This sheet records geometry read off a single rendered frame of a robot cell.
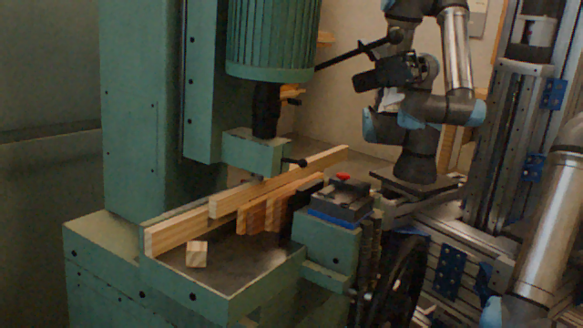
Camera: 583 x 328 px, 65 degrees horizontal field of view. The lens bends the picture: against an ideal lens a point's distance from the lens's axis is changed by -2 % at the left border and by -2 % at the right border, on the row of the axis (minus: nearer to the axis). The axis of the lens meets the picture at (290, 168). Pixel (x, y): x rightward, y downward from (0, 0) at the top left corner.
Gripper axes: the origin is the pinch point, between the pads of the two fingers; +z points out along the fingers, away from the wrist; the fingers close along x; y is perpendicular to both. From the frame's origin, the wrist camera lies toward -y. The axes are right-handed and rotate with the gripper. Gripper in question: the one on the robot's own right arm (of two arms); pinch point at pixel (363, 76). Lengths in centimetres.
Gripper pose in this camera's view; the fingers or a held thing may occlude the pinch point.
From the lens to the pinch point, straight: 97.9
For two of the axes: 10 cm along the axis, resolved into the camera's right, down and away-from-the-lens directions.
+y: 7.9, -1.7, -5.9
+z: -5.5, 2.2, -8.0
